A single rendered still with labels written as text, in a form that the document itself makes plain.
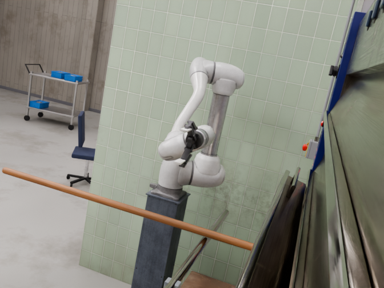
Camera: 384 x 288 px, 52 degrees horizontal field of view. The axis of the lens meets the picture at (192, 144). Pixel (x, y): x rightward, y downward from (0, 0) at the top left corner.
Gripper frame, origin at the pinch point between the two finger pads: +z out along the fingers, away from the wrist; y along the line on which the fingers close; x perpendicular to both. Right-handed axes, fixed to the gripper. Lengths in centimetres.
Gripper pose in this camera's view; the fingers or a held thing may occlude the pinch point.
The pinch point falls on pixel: (180, 146)
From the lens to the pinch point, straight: 159.3
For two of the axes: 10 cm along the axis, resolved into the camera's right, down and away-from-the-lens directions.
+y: -1.9, 9.6, 2.1
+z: -3.0, 1.5, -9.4
